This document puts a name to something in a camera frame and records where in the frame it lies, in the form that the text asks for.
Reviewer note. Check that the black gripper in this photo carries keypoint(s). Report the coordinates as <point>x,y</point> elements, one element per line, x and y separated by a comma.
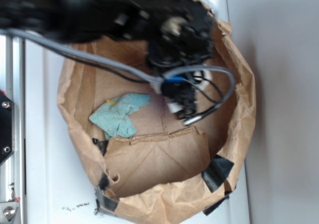
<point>179,91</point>

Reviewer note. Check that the white paper ball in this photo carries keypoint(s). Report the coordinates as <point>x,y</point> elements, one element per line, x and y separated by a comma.
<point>202,79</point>

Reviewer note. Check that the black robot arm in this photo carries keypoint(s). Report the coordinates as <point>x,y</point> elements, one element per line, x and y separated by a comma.
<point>177,33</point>

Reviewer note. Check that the teal knitted cloth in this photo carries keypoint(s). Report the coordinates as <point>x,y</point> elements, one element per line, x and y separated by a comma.
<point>113,117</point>

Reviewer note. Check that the brown paper bag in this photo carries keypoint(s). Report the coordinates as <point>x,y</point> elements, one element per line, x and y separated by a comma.
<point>156,174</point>

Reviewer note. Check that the black tape strip right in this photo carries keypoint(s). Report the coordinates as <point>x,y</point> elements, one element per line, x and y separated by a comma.
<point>217,172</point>

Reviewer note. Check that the aluminium extrusion rail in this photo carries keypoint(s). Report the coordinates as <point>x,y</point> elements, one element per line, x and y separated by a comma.
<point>12,173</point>

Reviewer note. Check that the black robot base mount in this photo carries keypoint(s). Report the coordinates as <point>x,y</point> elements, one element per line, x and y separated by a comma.
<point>6,127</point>

